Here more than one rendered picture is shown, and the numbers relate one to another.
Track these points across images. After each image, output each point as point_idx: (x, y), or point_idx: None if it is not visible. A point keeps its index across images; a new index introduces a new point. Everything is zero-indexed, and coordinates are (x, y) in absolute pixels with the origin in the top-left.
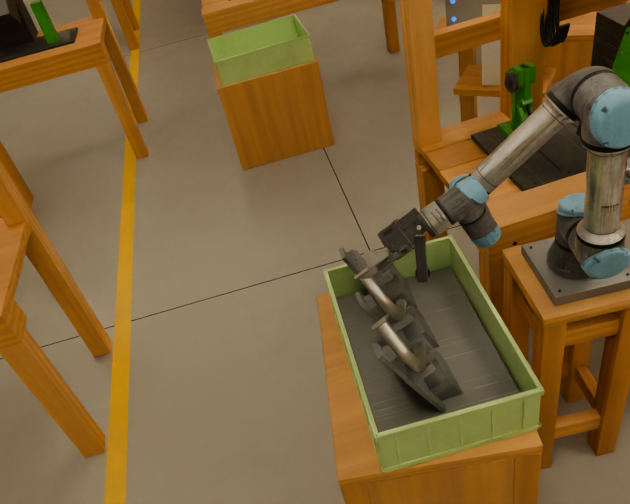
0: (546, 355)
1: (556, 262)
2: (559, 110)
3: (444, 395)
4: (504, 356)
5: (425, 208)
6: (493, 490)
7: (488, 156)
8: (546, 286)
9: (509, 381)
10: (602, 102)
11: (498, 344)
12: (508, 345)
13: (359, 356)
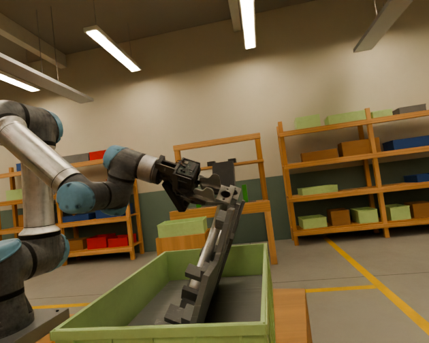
0: None
1: (27, 310)
2: (26, 125)
3: None
4: (150, 295)
5: (154, 157)
6: None
7: (57, 159)
8: (54, 320)
9: (163, 290)
10: (50, 111)
11: (144, 298)
12: (150, 271)
13: (260, 315)
